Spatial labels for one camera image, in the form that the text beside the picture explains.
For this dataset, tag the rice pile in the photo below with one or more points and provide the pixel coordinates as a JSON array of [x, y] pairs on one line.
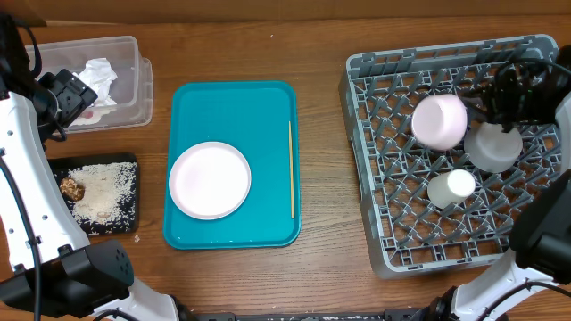
[[110, 192]]

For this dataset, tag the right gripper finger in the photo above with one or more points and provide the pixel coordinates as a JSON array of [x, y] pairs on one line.
[[474, 112], [479, 94]]

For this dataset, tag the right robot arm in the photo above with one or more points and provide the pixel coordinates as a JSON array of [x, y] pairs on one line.
[[538, 256]]

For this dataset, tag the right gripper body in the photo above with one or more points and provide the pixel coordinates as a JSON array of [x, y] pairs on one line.
[[498, 99]]

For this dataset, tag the wooden chopstick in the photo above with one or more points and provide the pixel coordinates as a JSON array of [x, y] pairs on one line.
[[291, 168]]

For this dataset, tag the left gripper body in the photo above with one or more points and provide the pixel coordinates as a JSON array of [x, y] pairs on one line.
[[65, 102]]

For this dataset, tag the small pink saucer plate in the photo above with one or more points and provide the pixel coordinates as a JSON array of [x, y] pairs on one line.
[[439, 121]]

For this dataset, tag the grey bowl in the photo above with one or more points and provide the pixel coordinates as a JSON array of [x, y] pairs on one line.
[[492, 150]]

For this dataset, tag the red snack wrapper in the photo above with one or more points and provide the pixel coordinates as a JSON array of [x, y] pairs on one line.
[[90, 116]]

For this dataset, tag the large white plate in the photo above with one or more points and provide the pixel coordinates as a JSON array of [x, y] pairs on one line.
[[210, 180]]

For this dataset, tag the teal serving tray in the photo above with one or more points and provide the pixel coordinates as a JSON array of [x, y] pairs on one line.
[[253, 117]]

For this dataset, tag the brown food scrap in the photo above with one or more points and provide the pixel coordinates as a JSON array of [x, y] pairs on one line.
[[73, 190]]

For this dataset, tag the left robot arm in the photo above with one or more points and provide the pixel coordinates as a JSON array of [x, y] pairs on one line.
[[57, 271]]

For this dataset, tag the clear plastic waste bin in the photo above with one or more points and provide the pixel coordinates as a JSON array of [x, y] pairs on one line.
[[132, 90]]

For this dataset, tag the white tissue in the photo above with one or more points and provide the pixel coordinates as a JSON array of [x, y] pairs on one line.
[[98, 75]]

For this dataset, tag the black food waste tray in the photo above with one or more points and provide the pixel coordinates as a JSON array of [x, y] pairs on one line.
[[62, 166]]

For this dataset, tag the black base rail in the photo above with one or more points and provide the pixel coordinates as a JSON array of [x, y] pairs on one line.
[[386, 315]]

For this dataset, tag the white cup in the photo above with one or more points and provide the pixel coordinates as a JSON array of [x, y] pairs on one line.
[[451, 187]]

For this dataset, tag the grey dishwasher rack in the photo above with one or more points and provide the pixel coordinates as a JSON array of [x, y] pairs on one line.
[[406, 234]]

